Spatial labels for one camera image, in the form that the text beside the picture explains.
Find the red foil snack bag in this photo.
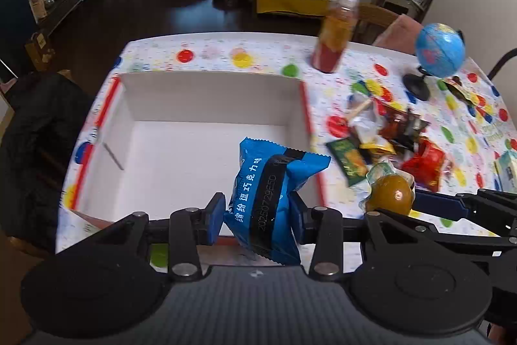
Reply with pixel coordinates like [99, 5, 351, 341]
[401, 137, 445, 193]

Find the brown jelly cup snack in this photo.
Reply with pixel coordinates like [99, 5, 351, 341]
[360, 161, 415, 215]

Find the blue chocolate snack packet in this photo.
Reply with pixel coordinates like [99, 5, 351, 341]
[224, 137, 330, 265]

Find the green beef jerky packet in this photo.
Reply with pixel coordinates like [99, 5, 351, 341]
[326, 137, 368, 187]

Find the yellow snack packet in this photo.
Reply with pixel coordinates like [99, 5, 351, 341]
[359, 136, 396, 164]

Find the dark brown snack packet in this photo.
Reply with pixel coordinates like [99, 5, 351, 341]
[379, 105, 429, 152]

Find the white grey snack packet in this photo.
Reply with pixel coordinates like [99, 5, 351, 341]
[345, 98, 380, 143]

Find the sausage stick with red tip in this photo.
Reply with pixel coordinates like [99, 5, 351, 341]
[345, 99, 373, 120]

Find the tissue pack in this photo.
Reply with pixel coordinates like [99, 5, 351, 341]
[495, 151, 517, 193]

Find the balloon-print tablecloth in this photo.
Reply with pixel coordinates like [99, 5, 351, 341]
[56, 32, 516, 250]

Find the red and white cardboard box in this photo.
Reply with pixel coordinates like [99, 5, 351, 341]
[65, 71, 311, 227]

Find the opened dark wrapper by globe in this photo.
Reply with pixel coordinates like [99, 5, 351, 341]
[442, 78, 476, 107]

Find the small blue desk globe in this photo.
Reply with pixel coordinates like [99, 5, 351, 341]
[402, 23, 466, 101]

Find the black desk lamp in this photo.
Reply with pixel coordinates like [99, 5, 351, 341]
[487, 48, 517, 81]

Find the pink cushion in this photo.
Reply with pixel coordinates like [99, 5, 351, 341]
[373, 14, 423, 55]

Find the wooden dining chair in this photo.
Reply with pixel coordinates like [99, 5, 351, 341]
[351, 3, 399, 45]

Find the orange-red drink bottle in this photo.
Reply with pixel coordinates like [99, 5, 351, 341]
[311, 0, 359, 73]

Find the brown paper bag on floor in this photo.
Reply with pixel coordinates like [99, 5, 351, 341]
[25, 31, 55, 72]

